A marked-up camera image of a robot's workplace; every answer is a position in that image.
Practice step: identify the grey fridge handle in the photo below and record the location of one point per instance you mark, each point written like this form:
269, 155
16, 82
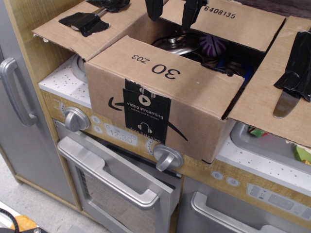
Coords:
7, 69

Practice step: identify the silver dishwasher door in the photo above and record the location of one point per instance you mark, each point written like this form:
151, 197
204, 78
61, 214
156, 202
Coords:
204, 209

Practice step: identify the silver butter knife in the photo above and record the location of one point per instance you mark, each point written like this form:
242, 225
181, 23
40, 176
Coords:
286, 103

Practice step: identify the silver oven door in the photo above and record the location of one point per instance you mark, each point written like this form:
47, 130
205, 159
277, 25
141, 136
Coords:
120, 190

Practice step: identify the silver oven knob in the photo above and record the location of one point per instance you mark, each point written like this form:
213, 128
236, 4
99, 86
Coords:
75, 119
167, 157

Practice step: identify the black tape left flap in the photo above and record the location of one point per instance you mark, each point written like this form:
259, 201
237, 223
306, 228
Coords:
86, 23

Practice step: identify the purple white striped ball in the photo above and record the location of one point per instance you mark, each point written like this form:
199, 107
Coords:
212, 46

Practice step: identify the silver pot lid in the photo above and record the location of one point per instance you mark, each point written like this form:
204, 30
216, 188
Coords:
179, 44

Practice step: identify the black orange object corner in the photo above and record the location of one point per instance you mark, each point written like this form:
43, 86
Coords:
20, 225

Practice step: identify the black tape flap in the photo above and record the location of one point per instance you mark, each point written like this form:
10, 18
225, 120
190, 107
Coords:
110, 5
86, 23
297, 74

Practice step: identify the grey toy sink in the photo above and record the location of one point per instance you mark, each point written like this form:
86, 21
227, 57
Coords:
268, 146

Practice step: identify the blue object in box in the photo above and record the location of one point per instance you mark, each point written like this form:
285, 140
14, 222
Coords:
233, 65

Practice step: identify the black tape right flap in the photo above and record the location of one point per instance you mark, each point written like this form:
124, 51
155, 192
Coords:
297, 74

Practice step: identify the right silver oven knob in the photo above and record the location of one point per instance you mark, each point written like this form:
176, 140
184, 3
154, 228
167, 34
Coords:
167, 157

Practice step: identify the left silver oven knob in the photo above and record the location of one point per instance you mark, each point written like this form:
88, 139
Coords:
75, 119

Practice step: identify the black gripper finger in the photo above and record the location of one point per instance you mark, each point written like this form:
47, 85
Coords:
154, 9
190, 12

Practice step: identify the large brown cardboard box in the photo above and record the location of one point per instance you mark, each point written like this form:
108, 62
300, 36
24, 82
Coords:
137, 92

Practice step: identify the toy kitchen play set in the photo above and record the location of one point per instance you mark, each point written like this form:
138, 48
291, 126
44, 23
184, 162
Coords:
71, 75

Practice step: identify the black tape top flap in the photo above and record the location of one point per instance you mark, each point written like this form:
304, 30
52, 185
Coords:
110, 5

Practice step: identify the grey toy fridge door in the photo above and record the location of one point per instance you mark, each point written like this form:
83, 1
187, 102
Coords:
27, 135

